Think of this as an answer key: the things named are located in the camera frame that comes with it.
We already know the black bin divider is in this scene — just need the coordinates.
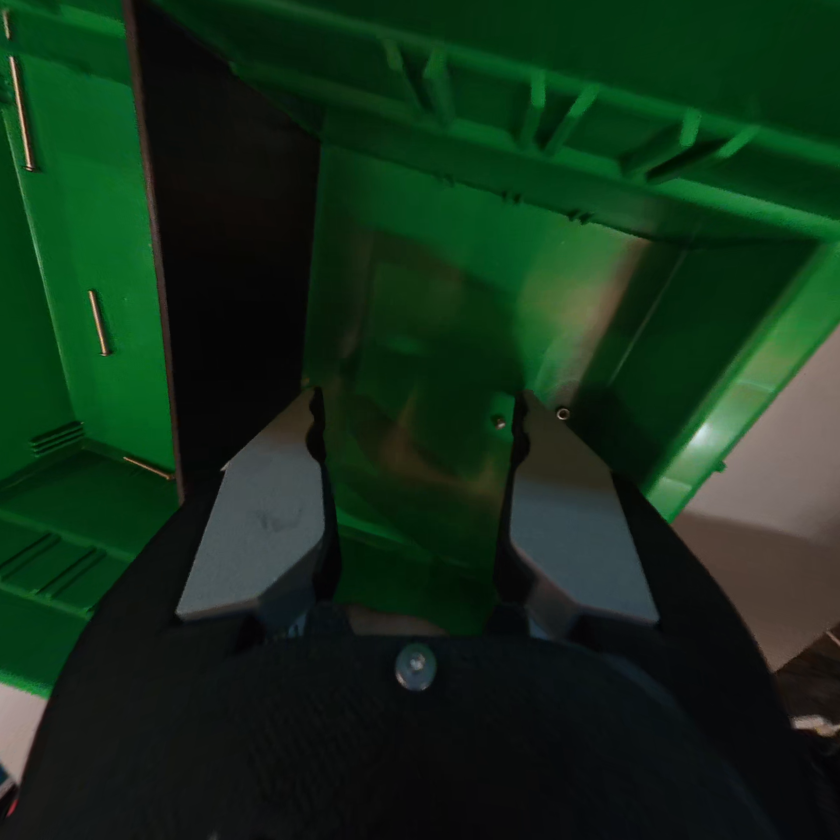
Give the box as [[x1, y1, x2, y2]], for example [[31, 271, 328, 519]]
[[122, 0, 321, 501]]

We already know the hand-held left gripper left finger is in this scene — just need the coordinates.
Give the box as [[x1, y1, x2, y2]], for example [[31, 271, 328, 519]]
[[176, 387, 341, 623]]

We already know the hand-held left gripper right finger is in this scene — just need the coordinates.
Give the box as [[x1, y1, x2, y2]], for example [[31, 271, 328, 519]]
[[495, 390, 659, 636]]

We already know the green plastic bin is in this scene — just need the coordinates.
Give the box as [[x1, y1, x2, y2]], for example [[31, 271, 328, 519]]
[[0, 0, 840, 700]]

